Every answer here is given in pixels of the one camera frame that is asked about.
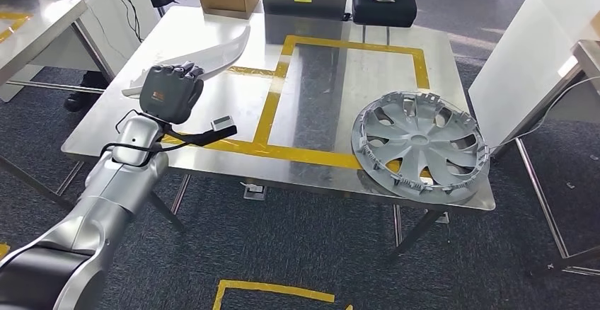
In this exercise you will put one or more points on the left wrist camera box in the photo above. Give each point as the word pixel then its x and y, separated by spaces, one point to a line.
pixel 220 129

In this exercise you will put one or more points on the floor socket plate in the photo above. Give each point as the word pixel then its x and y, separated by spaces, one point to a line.
pixel 442 218
pixel 255 190

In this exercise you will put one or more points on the silver wheel hubcap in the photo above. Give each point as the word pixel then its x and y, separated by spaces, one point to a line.
pixel 417 144

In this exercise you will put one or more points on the white table side panel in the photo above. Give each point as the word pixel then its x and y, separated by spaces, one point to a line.
pixel 126 22
pixel 525 59

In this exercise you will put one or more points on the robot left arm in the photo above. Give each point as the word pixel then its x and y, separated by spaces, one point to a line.
pixel 117 186

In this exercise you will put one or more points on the white curved body panel part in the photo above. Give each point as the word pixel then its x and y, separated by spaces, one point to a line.
pixel 211 57

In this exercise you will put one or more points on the steel workbench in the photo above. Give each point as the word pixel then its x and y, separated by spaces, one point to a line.
pixel 318 87

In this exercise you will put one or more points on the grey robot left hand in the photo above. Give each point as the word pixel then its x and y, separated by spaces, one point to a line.
pixel 171 94

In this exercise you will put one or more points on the black carry case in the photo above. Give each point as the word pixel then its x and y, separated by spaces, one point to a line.
pixel 384 5

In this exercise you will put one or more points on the person's foot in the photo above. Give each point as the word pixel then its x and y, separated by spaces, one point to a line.
pixel 77 101

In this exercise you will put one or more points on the yellow floor tape square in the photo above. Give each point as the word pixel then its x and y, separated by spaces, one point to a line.
pixel 272 290
pixel 3 250

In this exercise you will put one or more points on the steel table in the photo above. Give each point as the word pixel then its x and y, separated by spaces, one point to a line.
pixel 33 31
pixel 586 64

